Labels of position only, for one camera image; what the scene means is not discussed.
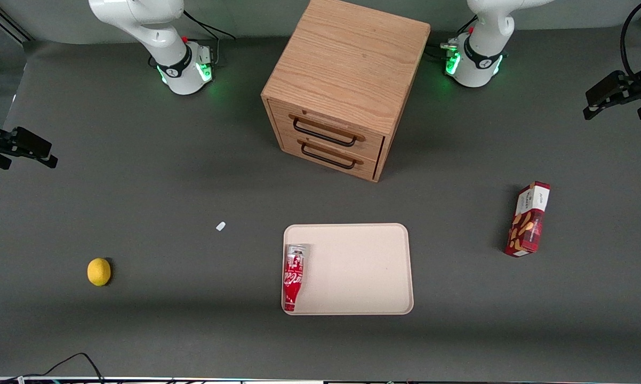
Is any red cookie box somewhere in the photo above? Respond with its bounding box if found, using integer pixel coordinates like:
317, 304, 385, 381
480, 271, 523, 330
504, 181, 551, 259

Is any beige plastic tray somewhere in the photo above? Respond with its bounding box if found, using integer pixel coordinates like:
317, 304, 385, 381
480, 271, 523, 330
282, 222, 415, 316

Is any yellow lemon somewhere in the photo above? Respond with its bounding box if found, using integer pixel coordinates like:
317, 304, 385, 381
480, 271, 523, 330
86, 257, 113, 287

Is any wooden drawer cabinet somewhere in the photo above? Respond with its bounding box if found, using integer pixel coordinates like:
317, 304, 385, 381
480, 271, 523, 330
261, 0, 431, 183

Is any wooden drawer front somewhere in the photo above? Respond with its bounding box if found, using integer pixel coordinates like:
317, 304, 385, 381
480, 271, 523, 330
268, 99, 386, 162
279, 131, 380, 180

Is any red cola bottle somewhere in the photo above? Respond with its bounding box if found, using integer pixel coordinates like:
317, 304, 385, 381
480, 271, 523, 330
283, 244, 311, 313

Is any aluminium frame rail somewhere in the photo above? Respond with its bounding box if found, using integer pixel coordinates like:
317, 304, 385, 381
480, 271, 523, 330
0, 0, 34, 44

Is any black left arm base cable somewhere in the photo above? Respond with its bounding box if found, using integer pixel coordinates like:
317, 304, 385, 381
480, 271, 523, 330
426, 15, 478, 60

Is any black arm base cable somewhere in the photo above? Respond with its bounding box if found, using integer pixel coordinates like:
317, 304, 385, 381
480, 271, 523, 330
183, 10, 237, 65
426, 15, 478, 60

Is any black right arm base cable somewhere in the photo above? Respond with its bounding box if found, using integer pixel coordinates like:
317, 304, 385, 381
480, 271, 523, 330
183, 10, 237, 65

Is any black cable at table edge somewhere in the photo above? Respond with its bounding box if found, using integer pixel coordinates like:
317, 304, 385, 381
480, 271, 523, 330
19, 353, 106, 383

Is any black drawer handle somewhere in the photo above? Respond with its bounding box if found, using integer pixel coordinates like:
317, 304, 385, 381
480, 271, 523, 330
292, 118, 357, 148
300, 142, 357, 171

